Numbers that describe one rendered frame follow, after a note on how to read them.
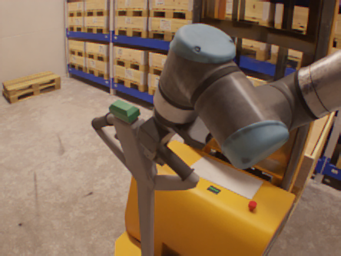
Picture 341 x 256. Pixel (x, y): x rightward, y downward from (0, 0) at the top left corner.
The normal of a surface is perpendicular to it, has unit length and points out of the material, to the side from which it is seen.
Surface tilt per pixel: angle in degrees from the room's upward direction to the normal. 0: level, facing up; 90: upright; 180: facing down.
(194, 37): 28
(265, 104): 33
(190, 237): 74
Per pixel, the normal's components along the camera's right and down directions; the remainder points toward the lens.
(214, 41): 0.20, -0.58
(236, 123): -0.54, -0.02
